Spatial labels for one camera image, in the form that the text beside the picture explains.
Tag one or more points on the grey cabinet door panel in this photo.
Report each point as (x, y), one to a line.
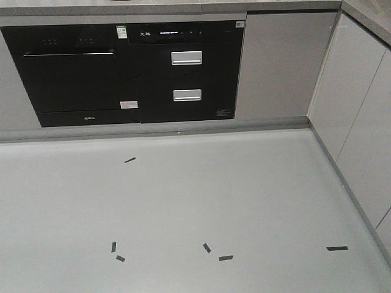
(281, 59)

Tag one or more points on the grey side cabinet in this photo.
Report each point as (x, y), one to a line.
(350, 117)

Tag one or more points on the black disinfection cabinet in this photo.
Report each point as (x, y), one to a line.
(156, 78)

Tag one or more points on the lower silver drawer handle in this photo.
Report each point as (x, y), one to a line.
(187, 95)

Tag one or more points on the upper silver drawer handle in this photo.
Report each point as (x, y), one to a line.
(179, 58)

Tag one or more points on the silver drawer handle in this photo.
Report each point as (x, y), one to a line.
(187, 95)
(179, 58)

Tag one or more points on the black built-in dishwasher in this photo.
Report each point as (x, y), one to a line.
(75, 75)

